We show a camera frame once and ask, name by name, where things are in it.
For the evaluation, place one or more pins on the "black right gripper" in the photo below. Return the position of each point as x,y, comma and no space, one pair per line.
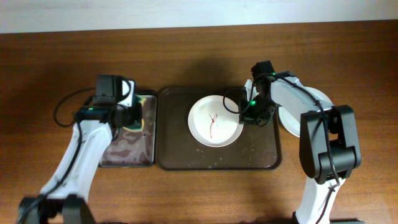
253,116

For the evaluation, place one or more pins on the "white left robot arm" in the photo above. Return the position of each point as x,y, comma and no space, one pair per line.
67,191

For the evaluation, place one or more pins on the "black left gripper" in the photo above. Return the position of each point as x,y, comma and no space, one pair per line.
131,115

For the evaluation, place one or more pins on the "dark brown serving tray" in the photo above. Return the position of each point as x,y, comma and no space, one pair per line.
176,149

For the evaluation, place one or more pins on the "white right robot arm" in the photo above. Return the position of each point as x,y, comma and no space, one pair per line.
328,145

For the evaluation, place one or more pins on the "pink plate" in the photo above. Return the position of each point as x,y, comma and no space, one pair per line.
212,122

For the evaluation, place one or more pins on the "cream white plate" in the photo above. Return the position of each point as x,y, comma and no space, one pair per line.
289,122

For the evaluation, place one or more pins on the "metal wash tray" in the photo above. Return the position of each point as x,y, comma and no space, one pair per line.
135,147

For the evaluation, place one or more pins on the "green yellow sponge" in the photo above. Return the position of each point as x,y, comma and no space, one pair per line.
138,110

